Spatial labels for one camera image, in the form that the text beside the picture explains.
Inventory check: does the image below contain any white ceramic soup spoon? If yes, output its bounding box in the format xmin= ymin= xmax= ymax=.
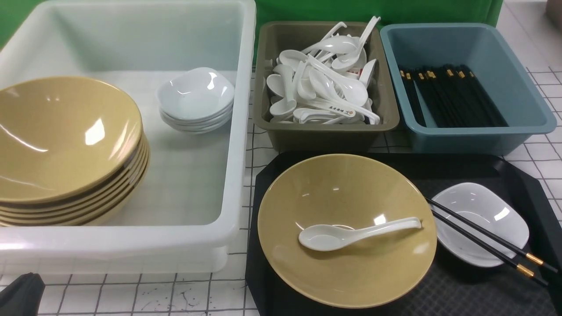
xmin=298 ymin=217 xmax=422 ymax=252

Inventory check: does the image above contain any stack of tan noodle bowls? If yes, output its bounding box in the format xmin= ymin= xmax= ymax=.
xmin=0 ymin=76 xmax=151 ymax=227

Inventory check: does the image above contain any black chopstick gold band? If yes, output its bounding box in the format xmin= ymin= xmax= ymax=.
xmin=425 ymin=197 xmax=559 ymax=274
xmin=432 ymin=210 xmax=548 ymax=287

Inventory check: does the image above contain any green backdrop cloth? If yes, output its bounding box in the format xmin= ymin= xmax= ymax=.
xmin=0 ymin=0 xmax=504 ymax=62

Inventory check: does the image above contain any stack of white sauce dishes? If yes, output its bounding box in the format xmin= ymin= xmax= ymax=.
xmin=156 ymin=67 xmax=235 ymax=135

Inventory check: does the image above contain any pile of white soup spoons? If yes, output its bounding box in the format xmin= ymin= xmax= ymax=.
xmin=266 ymin=16 xmax=381 ymax=125

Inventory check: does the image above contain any pile of black chopsticks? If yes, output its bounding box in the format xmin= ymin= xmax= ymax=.
xmin=399 ymin=64 xmax=508 ymax=128

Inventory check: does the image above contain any blue plastic chopstick bin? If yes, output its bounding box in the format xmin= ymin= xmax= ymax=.
xmin=381 ymin=23 xmax=557 ymax=155

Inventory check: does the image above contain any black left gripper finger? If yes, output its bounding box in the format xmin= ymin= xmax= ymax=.
xmin=0 ymin=273 xmax=45 ymax=316

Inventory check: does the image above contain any tan noodle bowl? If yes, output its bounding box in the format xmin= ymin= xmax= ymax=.
xmin=256 ymin=154 xmax=437 ymax=309

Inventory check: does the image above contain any black plastic serving tray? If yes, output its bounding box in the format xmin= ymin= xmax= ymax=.
xmin=245 ymin=152 xmax=561 ymax=316

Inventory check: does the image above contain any olive plastic spoon bin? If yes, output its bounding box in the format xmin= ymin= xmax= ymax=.
xmin=252 ymin=21 xmax=400 ymax=152

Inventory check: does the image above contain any white square sauce dish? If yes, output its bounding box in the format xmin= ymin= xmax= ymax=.
xmin=432 ymin=183 xmax=530 ymax=268

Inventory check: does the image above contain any large white plastic tub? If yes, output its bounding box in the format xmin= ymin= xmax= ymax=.
xmin=1 ymin=0 xmax=256 ymax=274

